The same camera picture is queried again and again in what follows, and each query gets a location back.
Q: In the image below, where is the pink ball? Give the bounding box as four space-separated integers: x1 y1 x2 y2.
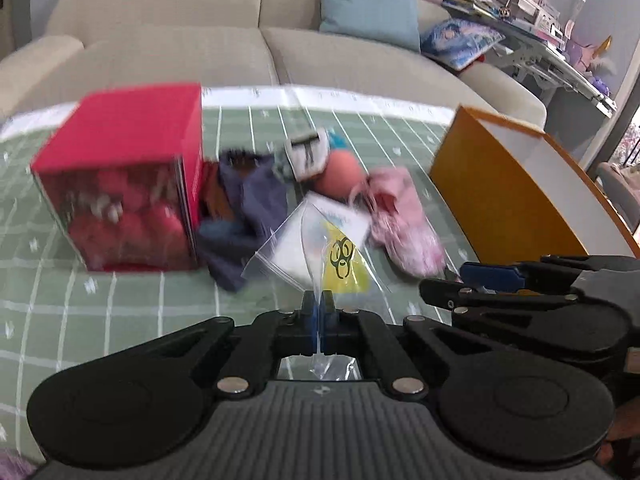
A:
312 150 366 200

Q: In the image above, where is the beige fabric sofa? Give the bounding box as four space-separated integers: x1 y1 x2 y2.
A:
1 0 547 128

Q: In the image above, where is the anime print pillow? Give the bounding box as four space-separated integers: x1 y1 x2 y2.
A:
420 18 506 72

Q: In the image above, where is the light blue cushion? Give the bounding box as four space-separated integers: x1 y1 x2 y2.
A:
319 0 420 52

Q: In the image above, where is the purple fluffy clothing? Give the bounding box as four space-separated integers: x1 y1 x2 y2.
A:
0 448 37 480

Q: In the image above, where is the brown red cloth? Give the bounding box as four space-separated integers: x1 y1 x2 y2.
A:
200 159 235 221

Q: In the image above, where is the cluttered white desk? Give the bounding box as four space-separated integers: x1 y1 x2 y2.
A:
439 0 622 162

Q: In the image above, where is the navy blue headband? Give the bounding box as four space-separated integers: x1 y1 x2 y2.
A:
195 150 288 292

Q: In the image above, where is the pink cloth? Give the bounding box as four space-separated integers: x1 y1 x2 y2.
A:
349 166 446 280

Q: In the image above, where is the grey office chair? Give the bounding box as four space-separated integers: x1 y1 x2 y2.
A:
597 162 639 233

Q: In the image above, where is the orange cardboard box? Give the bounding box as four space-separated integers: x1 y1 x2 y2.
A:
430 106 639 264

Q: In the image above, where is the blue plush toy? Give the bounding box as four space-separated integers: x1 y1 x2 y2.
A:
326 129 349 151

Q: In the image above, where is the clear plastic zip bag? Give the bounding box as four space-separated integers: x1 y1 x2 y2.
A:
243 192 394 382

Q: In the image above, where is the red transparent storage box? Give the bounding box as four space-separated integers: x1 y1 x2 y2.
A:
30 82 203 272

